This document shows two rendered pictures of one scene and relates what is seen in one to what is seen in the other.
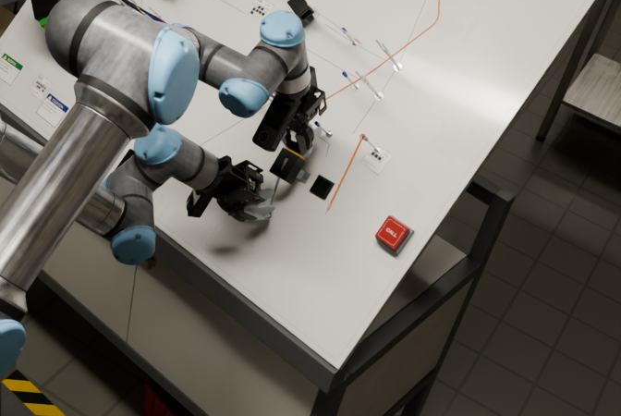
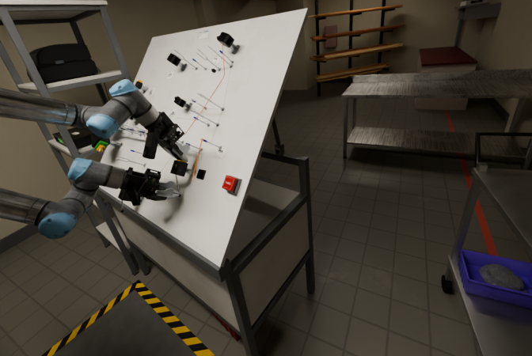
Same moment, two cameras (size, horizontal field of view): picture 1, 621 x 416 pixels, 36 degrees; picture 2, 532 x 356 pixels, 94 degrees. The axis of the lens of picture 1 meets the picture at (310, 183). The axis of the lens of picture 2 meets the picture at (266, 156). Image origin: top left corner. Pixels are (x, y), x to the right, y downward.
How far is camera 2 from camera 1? 1.12 m
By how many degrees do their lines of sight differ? 15
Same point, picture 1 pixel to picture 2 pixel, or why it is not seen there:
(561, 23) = (284, 57)
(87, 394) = (179, 297)
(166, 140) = (77, 164)
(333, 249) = (209, 202)
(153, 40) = not seen: outside the picture
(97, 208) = (18, 209)
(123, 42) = not seen: outside the picture
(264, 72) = (108, 108)
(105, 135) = not seen: outside the picture
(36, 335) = (162, 276)
